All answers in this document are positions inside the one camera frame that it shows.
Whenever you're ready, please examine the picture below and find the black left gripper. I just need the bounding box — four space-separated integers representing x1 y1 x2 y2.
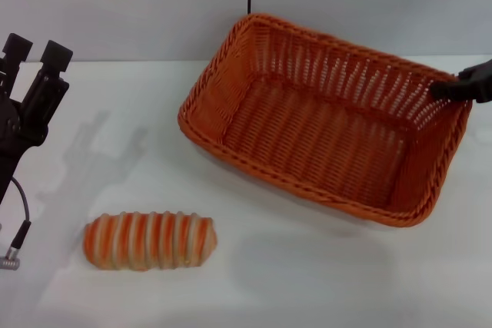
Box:
0 32 75 207

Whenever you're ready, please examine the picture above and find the orange woven plastic basket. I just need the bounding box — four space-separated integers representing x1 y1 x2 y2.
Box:
177 12 474 228

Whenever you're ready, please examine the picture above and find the orange striped bread roll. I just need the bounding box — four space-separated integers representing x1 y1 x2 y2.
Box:
83 210 218 271

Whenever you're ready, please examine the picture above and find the grey cable with metal plug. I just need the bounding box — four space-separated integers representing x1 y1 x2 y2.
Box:
0 176 32 271

